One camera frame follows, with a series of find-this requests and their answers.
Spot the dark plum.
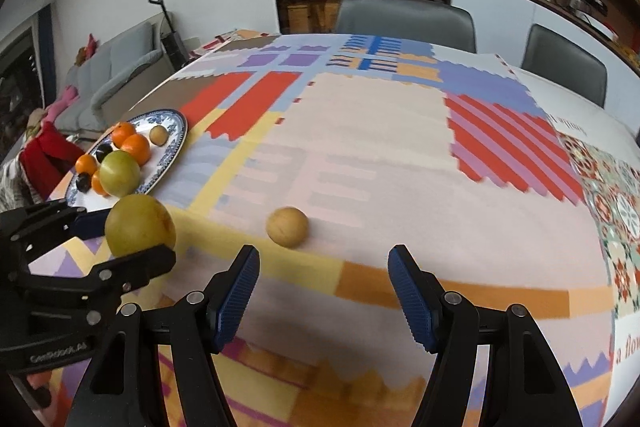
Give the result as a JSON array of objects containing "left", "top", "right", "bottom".
[
  {"left": 76, "top": 172, "right": 92, "bottom": 194},
  {"left": 96, "top": 143, "right": 113, "bottom": 164}
]

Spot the yellow brown pear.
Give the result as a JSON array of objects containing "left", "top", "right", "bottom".
[{"left": 104, "top": 194, "right": 177, "bottom": 257}]

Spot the green pear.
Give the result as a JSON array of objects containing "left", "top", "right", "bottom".
[{"left": 99, "top": 150, "right": 141, "bottom": 197}]

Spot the large orange mandarin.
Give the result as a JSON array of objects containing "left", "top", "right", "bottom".
[{"left": 120, "top": 133, "right": 151, "bottom": 166}]

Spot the small tan round fruit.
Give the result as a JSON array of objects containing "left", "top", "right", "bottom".
[{"left": 149, "top": 124, "right": 169, "bottom": 146}]

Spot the small mandarin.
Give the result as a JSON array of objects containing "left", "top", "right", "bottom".
[{"left": 91, "top": 170, "right": 108, "bottom": 197}]

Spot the striped grey white cloth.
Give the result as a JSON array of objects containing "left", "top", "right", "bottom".
[{"left": 0, "top": 150, "right": 46, "bottom": 212}]

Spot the red garment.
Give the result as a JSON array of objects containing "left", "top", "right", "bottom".
[{"left": 18, "top": 121, "right": 84, "bottom": 199}]

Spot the pink plush toy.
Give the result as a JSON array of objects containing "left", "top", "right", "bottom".
[{"left": 42, "top": 86, "right": 78, "bottom": 124}]

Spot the grey sofa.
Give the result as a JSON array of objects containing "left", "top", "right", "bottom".
[{"left": 53, "top": 14, "right": 174, "bottom": 134}]

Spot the black upright vacuum cleaner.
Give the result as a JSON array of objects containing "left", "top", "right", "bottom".
[{"left": 148, "top": 0, "right": 190, "bottom": 70}]

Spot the colourful patchwork tablecloth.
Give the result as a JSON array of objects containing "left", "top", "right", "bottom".
[{"left": 134, "top": 35, "right": 613, "bottom": 426}]

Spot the striped folded cloth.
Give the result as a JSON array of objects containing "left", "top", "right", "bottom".
[{"left": 189, "top": 29, "right": 269, "bottom": 58}]

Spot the grey chair right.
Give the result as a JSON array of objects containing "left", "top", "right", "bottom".
[{"left": 521, "top": 24, "right": 608, "bottom": 108}]

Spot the grey chair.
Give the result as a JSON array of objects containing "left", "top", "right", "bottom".
[
  {"left": 521, "top": 24, "right": 608, "bottom": 108},
  {"left": 334, "top": 0, "right": 476, "bottom": 53}
]

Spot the grey chair left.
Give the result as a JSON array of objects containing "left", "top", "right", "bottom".
[{"left": 334, "top": 0, "right": 476, "bottom": 53}]

